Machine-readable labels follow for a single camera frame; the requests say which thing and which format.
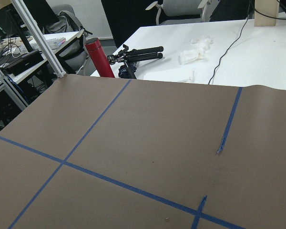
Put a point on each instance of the red cylinder bottle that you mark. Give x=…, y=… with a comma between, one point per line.
x=98, y=57

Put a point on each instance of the black case on desk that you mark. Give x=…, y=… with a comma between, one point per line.
x=24, y=62

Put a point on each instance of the white crumpled cloth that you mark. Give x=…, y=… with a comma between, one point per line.
x=197, y=51

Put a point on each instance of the white office chair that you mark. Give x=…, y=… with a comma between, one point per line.
x=173, y=8

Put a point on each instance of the wooden teleoperation stand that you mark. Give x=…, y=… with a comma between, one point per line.
x=266, y=12

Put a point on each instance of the grey backpack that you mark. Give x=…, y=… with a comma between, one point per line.
x=67, y=22

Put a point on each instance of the black mini tripod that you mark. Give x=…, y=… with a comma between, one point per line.
x=131, y=58

